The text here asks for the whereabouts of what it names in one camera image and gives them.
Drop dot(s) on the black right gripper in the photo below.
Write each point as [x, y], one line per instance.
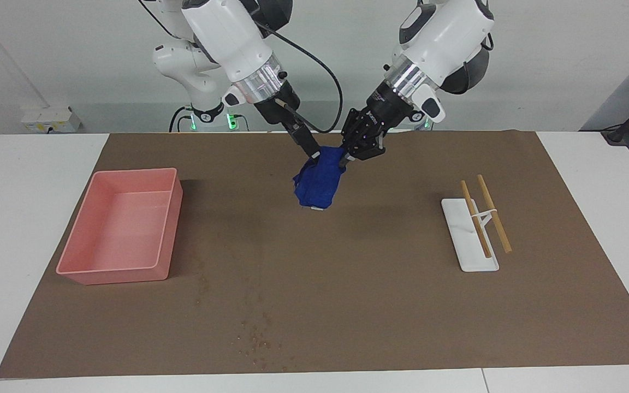
[279, 106]

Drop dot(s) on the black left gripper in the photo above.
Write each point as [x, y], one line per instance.
[383, 109]

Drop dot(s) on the blue towel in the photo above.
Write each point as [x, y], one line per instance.
[320, 183]

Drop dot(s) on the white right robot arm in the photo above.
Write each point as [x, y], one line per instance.
[227, 38]

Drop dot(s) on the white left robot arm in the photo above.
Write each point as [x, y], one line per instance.
[445, 38]

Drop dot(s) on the brown table mat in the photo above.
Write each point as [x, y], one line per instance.
[320, 262]

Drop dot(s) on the white rack with wooden rods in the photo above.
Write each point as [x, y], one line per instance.
[473, 251]

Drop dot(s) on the pink plastic bin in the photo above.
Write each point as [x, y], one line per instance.
[123, 229]

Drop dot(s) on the white wall socket box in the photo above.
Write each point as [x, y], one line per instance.
[47, 120]

